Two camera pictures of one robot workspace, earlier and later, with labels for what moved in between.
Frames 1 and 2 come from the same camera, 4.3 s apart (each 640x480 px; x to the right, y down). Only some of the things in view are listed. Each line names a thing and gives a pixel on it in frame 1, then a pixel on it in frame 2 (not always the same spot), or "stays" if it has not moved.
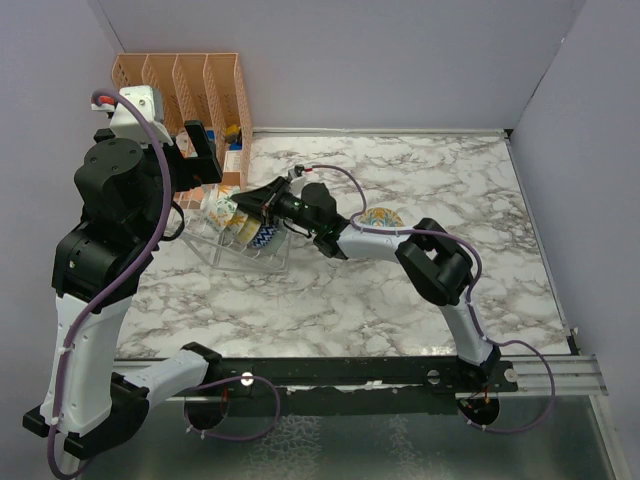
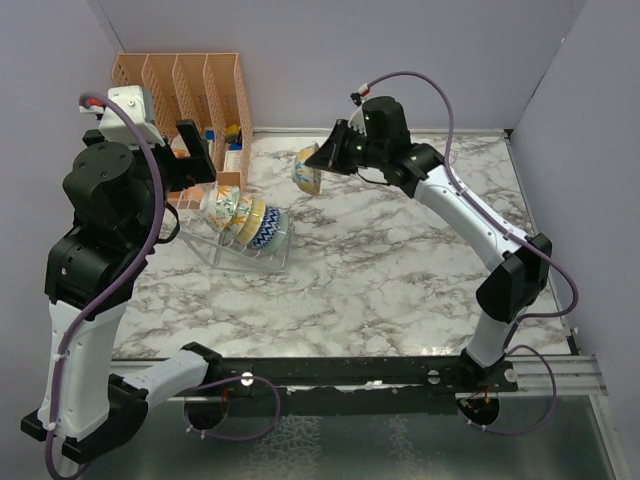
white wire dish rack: [221, 250] stays
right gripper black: [263, 204] -> [329, 156]
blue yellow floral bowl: [378, 217] -> [306, 177]
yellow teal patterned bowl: [248, 231] stays
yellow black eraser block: [232, 133] stays
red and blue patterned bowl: [263, 236] stays
